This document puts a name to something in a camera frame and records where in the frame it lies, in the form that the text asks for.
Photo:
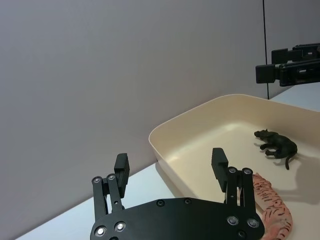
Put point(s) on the black panther toy figure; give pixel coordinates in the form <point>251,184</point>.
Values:
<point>281,145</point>

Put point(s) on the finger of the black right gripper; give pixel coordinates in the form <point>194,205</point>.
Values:
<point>282,56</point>
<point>268,73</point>

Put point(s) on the orange striped tiger toy figure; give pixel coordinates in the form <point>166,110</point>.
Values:
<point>275,210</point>

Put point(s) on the cream plastic tray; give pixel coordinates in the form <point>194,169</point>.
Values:
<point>200,140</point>

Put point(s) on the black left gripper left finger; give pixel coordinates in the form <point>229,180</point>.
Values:
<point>122,175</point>

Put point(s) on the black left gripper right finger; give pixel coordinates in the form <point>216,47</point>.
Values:
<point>220,170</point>

